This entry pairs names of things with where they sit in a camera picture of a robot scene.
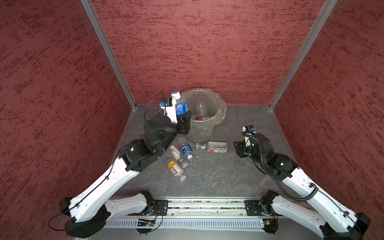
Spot Pocari Sweat blue bottle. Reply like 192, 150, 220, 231
171, 91, 189, 116

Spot blue cap clear bottle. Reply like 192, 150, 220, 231
196, 102, 210, 120

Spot blue label bottle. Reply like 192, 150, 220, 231
181, 140, 194, 161

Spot crane label clear bottle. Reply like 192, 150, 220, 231
170, 146, 188, 168

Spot green band square bottle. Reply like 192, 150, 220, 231
196, 141, 228, 154

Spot yellow label tea bottle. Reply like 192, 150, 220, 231
168, 161, 187, 182

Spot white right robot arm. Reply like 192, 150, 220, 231
234, 130, 371, 240

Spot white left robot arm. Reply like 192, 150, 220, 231
60, 111, 192, 239

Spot clear plastic bin liner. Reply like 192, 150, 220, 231
181, 88, 227, 131

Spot grey mesh waste bin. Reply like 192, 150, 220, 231
181, 89, 227, 143

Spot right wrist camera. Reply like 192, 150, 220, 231
243, 125, 256, 134

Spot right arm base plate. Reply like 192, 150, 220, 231
244, 200, 272, 217

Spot black corrugated cable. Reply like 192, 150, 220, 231
240, 131, 319, 202

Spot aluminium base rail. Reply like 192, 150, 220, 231
104, 197, 325, 219

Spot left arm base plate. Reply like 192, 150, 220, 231
147, 200, 169, 216

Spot white perforated cable duct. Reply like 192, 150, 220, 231
104, 218, 265, 232

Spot left aluminium corner post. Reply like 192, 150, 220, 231
81, 0, 137, 111

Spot aluminium corner post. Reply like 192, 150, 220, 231
81, 0, 137, 111
269, 0, 338, 112

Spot right aluminium corner post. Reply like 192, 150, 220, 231
269, 0, 338, 112

